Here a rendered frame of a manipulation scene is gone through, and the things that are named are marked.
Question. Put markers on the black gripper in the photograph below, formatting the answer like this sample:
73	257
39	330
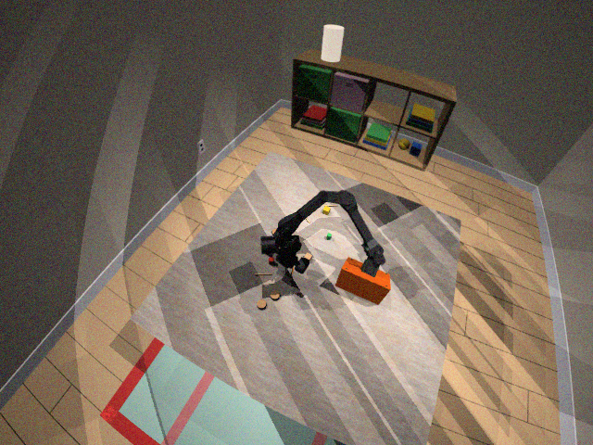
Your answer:
289	261

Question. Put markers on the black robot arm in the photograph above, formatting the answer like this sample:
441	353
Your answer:
286	226

